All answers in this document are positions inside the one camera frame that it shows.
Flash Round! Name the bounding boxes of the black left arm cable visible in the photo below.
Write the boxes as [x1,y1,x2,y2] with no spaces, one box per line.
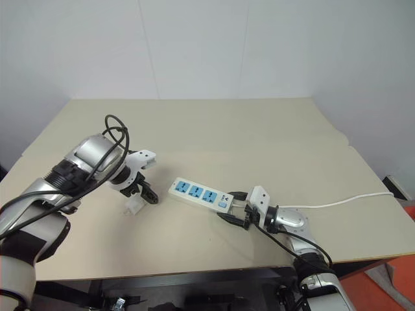
[0,114,131,241]

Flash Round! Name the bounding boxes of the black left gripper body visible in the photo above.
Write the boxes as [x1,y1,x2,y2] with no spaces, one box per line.
[126,172,147,192]

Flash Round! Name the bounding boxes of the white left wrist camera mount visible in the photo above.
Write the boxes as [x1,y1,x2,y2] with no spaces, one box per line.
[108,149,158,192]

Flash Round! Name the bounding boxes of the white power strip cord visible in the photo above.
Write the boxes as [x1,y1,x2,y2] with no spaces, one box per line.
[230,191,395,212]

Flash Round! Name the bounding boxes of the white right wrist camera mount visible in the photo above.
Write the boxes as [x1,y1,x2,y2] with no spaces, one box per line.
[245,185,271,228]

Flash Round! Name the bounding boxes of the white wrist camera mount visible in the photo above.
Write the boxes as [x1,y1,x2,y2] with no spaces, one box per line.
[245,185,271,228]
[108,149,158,192]

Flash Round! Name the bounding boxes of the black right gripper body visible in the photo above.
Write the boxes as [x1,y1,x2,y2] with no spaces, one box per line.
[243,203,261,231]

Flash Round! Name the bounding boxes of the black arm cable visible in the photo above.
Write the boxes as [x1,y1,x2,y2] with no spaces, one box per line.
[0,114,131,241]
[254,222,335,311]

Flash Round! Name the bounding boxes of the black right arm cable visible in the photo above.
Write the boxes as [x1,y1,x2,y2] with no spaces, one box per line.
[254,222,335,311]

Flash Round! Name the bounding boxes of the white power strip blue sockets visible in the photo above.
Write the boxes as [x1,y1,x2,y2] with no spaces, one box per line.
[167,176,235,215]

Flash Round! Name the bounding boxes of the white charger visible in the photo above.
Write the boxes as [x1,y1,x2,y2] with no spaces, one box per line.
[123,196,144,217]

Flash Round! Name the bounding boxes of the black table frame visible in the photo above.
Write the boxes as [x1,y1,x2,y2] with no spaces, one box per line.
[32,266,294,311]

